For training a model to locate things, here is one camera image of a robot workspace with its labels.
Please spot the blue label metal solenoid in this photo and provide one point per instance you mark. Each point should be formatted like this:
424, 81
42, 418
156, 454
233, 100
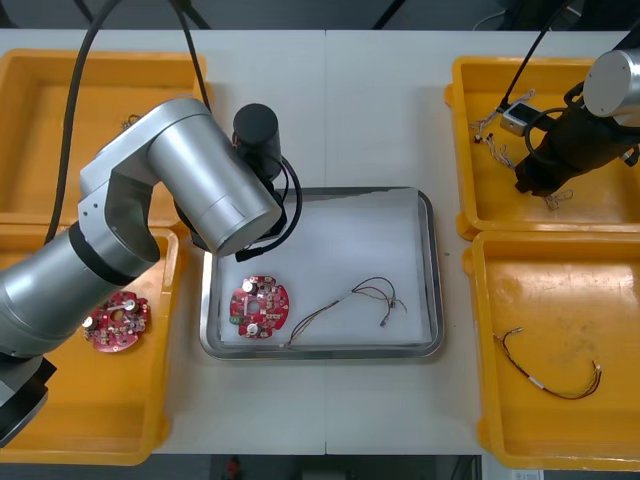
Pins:
129, 120

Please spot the black metal leg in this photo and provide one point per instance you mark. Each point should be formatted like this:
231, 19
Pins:
389, 15
88, 15

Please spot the yellow-orange plastic bin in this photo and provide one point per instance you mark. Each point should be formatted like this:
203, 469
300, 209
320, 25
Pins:
100, 400
550, 440
590, 210
40, 150

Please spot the steel tray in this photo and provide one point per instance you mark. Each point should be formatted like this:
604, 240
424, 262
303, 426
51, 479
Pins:
436, 300

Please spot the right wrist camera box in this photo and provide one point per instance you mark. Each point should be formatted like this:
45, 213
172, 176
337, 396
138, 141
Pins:
520, 119

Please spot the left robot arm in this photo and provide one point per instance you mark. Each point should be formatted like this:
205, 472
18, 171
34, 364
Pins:
200, 165

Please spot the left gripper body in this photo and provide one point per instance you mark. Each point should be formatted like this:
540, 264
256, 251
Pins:
186, 222

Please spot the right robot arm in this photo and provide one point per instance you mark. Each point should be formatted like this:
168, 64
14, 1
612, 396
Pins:
615, 82

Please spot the round red circuit board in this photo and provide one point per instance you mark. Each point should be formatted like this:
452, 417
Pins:
272, 300
117, 335

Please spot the twisted harness with black sleeve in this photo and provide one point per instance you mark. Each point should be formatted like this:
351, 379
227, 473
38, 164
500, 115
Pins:
500, 155

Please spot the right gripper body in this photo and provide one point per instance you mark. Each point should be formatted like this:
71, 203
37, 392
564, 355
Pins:
565, 155

